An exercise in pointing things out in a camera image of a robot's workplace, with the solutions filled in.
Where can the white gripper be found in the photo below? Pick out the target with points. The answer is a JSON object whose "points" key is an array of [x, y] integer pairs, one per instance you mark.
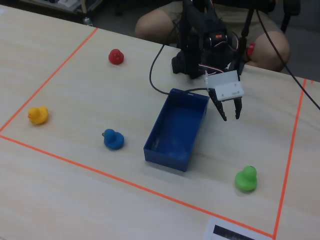
{"points": [[229, 92]]}

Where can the green rubber duck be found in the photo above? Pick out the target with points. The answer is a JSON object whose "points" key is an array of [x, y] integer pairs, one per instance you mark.
{"points": [[246, 180]]}

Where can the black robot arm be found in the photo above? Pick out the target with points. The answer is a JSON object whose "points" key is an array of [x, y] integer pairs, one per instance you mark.
{"points": [[200, 37]]}

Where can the blue plastic box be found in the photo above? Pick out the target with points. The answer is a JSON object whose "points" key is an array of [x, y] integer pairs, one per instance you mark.
{"points": [[175, 130]]}

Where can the blue rubber duck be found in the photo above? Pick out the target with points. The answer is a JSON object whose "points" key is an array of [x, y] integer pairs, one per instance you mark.
{"points": [[113, 140]]}

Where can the red rubber duck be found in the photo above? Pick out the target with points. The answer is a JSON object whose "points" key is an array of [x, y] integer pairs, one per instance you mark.
{"points": [[116, 57]]}

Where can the yellow rubber duck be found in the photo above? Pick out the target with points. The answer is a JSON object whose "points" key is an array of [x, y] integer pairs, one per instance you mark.
{"points": [[38, 115]]}

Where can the red clamp knob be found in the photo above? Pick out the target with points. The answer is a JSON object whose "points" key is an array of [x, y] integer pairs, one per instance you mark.
{"points": [[251, 48]]}

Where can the orange tape strip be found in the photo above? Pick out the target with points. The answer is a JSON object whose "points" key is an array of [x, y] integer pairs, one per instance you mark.
{"points": [[50, 78], [125, 182], [290, 155]]}

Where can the black tripod stand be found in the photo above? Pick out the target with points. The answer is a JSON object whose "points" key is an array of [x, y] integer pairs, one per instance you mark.
{"points": [[246, 26]]}

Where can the white paper with black bar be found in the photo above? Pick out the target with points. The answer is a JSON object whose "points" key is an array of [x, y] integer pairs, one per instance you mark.
{"points": [[225, 231]]}

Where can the small clear bottle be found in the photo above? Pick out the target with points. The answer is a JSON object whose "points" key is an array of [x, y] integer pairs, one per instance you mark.
{"points": [[87, 22]]}

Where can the cluttered background shelf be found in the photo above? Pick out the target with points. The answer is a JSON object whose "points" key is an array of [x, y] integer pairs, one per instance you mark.
{"points": [[67, 4]]}

